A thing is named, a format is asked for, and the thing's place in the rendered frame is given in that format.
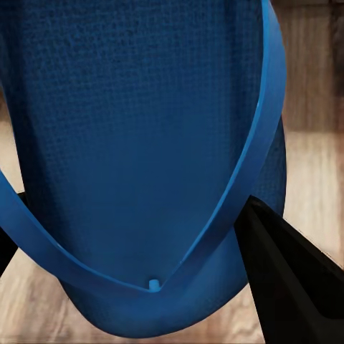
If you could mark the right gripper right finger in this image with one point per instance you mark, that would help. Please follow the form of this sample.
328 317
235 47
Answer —
297 290

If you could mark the sandal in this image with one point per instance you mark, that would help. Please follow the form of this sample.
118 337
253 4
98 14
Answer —
141 128

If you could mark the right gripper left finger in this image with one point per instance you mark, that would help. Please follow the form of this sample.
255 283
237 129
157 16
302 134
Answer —
7 246

